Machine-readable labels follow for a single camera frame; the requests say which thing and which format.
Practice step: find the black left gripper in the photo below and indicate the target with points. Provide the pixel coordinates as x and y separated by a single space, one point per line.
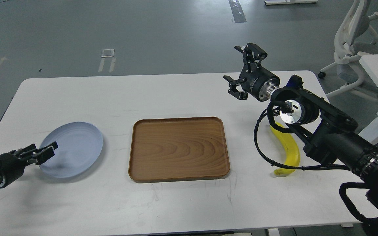
12 168

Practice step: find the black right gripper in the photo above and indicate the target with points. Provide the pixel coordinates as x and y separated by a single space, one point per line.
254 81

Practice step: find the light blue plate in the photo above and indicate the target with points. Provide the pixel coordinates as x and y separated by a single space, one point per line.
79 146

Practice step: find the yellow banana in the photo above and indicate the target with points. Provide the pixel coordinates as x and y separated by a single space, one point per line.
292 152

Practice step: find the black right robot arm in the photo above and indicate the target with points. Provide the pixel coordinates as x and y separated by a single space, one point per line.
328 134

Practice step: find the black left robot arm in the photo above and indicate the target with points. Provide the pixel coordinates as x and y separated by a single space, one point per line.
13 163

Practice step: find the white table base on floor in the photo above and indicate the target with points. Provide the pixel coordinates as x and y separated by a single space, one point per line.
283 2

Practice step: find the brown wooden tray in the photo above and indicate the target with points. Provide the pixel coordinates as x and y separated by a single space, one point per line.
178 149

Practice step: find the white office chair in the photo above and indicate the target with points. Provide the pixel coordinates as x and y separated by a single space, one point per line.
354 39

